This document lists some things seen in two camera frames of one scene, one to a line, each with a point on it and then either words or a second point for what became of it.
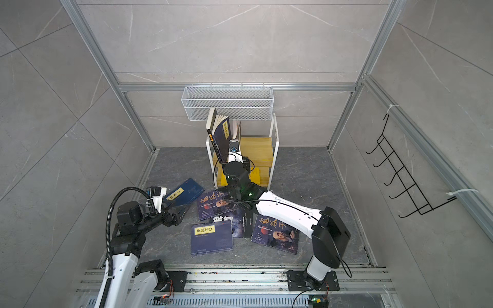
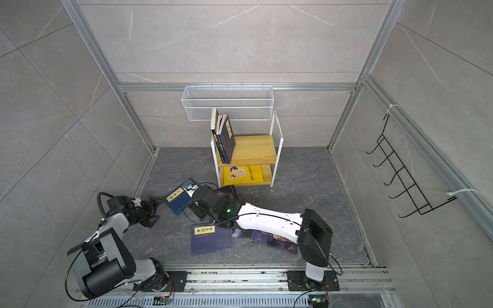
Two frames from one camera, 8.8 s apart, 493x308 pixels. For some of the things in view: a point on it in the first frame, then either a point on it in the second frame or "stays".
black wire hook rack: x=412 y=190 stays
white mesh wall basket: x=246 y=102 stays
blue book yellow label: x=185 y=194 stays
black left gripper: x=176 y=219 -> x=151 y=210
